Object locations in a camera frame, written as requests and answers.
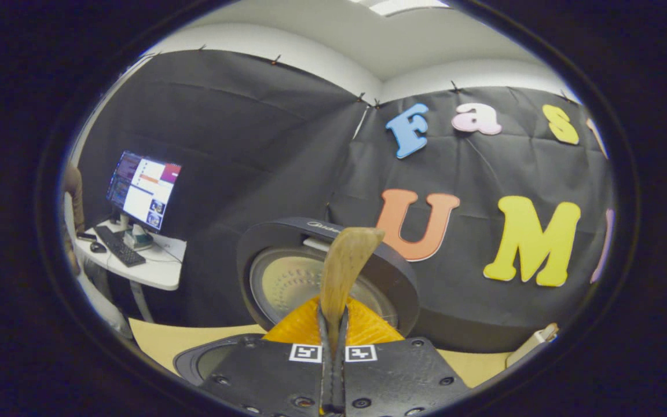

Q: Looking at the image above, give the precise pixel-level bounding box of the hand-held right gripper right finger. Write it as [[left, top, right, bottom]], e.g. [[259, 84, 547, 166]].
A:
[[333, 298, 473, 417]]

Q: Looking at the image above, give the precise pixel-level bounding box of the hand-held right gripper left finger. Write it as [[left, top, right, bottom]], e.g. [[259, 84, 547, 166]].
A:
[[197, 295, 337, 417]]

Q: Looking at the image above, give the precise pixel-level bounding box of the dark grey rice cooker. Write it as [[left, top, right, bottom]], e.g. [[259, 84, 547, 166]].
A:
[[174, 217, 421, 386]]

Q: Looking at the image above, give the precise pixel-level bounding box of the wooden spoon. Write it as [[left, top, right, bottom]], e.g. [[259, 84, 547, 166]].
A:
[[319, 227, 386, 342]]

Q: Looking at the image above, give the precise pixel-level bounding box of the white toaster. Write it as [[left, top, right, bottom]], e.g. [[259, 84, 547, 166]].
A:
[[506, 323, 559, 368]]

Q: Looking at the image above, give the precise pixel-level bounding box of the white side table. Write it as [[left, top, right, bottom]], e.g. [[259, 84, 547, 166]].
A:
[[74, 219, 188, 322]]

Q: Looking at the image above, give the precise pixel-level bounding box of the monitor stand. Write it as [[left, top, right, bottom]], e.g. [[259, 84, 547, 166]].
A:
[[122, 223, 155, 251]]

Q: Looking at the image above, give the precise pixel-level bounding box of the black keyboard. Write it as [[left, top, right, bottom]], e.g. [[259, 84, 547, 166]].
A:
[[94, 226, 147, 267]]

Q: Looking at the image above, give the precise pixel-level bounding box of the computer monitor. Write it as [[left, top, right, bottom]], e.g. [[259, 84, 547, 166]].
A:
[[106, 151, 182, 233]]

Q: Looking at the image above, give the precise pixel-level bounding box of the black backdrop cloth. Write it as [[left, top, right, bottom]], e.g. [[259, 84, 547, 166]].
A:
[[79, 49, 618, 354]]

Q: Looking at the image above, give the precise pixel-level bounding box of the ceiling light panel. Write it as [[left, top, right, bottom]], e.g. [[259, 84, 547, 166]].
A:
[[362, 0, 450, 17]]

